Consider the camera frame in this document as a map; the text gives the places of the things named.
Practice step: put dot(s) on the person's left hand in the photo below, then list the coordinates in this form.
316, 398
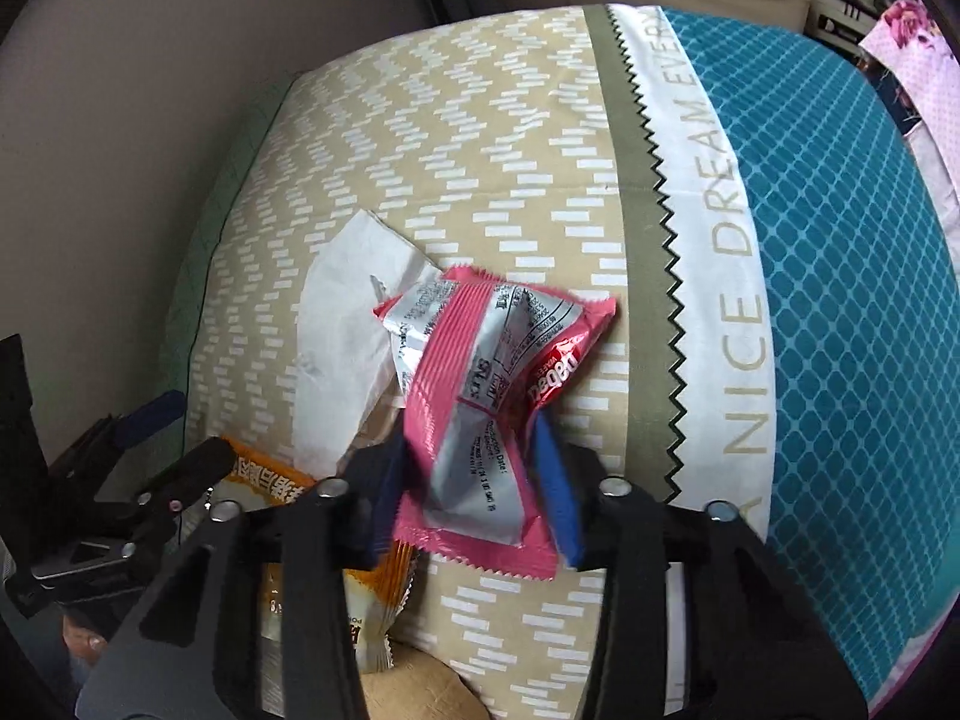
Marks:
82, 641

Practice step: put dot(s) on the white paper tissue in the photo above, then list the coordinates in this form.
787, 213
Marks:
337, 315

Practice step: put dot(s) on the green quilted cloth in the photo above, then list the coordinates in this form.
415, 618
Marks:
202, 277

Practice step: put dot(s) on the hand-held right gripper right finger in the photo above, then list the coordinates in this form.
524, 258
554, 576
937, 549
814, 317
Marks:
559, 495

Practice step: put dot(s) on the beige upholstered backrest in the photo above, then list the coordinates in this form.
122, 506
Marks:
150, 90

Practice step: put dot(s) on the teal and beige patterned pillow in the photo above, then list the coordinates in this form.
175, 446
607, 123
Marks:
487, 165

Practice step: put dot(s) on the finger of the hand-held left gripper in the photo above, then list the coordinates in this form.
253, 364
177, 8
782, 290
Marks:
195, 469
154, 412

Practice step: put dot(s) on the tan cushion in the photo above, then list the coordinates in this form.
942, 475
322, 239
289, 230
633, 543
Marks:
427, 697

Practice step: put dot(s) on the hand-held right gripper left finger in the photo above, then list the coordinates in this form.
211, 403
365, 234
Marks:
386, 491

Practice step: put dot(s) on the orange snack packet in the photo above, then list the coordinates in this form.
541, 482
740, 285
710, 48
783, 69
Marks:
262, 476

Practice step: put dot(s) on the white floral blanket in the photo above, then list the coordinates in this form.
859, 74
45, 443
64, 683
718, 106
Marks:
922, 60

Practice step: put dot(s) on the pink and silver snack wrapper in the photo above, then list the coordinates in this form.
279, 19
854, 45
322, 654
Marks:
450, 360

